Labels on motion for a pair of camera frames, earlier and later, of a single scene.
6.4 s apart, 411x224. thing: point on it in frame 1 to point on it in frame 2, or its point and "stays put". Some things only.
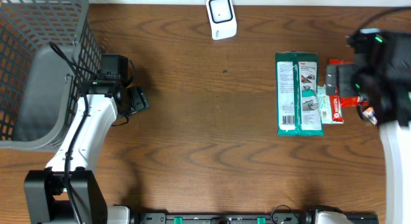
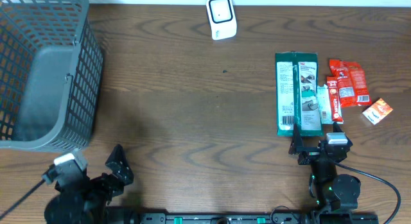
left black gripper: (140, 99) to (120, 172)
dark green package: (298, 105) stays put
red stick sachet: (336, 106) stays put
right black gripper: (347, 72) to (297, 147)
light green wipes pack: (325, 106) stays put
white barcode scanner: (221, 17) stays put
